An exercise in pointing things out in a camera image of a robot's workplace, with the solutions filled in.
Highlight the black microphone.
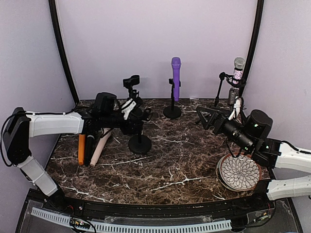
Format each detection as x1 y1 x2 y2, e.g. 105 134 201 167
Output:
84 134 95 166

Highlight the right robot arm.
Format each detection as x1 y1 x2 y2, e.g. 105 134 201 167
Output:
196 107 311 211

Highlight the beige pink microphone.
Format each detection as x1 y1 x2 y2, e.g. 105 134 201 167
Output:
90 128 112 167

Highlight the left black frame post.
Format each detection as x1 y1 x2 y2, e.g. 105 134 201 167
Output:
48 0 80 104

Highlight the orange microphone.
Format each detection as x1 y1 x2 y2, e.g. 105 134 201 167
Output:
78 134 86 166

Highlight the black frame post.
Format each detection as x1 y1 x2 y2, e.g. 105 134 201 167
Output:
48 0 80 104
239 0 265 105

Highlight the purple microphone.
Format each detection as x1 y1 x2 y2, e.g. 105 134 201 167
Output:
171 57 181 101

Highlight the white cable duct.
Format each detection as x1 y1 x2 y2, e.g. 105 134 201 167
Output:
30 207 232 233

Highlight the black front rail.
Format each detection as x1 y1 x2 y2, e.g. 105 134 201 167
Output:
43 191 275 220

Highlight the right black frame post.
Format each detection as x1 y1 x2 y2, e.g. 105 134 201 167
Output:
239 0 265 105

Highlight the black tripod mic stand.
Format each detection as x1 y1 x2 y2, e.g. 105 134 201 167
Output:
213 72 242 107

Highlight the glitter silver microphone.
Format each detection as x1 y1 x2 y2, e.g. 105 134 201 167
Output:
230 57 246 95

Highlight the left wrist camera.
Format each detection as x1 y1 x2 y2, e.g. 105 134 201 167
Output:
121 98 137 120

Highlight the flower pattern plate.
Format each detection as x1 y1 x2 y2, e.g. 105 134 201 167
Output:
216 154 261 192

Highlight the black stand of beige microphone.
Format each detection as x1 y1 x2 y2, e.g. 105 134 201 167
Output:
128 113 152 154

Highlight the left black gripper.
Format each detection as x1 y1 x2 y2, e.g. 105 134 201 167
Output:
101 111 143 135

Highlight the black stand of purple microphone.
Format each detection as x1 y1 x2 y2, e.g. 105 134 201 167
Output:
163 78 182 119

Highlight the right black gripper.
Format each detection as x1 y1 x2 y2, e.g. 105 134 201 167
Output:
197 105 255 152

